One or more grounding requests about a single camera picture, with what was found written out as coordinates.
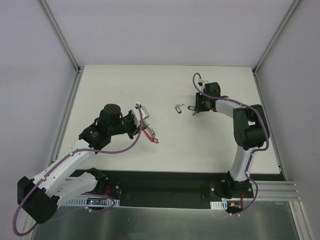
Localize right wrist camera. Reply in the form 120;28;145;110
197;77;209;88

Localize right white cable duct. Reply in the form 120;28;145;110
210;200;228;211

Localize aluminium frame post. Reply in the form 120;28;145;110
252;0;303;76
37;0;81;73

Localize left aluminium rail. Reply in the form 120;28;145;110
15;66;85;233

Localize right aluminium rail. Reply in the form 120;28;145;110
252;71;316;240

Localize black tag key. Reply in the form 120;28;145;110
187;105;199;116
174;103;185;114

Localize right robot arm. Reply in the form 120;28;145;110
194;80;270;199

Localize right aluminium frame post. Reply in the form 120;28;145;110
252;0;303;76

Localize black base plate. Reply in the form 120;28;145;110
64;168;286;210

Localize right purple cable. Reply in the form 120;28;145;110
192;72;271;218

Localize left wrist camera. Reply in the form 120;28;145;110
131;102;150;127

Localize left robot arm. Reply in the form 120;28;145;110
17;103;150;224

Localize white cable duct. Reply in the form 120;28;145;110
62;196;120;208
210;200;228;211

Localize left aluminium frame post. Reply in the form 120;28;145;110
37;0;81;73

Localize red handled key organizer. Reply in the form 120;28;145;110
143;121;156;143

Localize left white cable duct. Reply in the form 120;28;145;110
62;196;120;208

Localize aluminium rail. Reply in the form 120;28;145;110
15;66;85;233
252;71;316;240

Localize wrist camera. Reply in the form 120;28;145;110
197;77;209;88
131;102;150;127

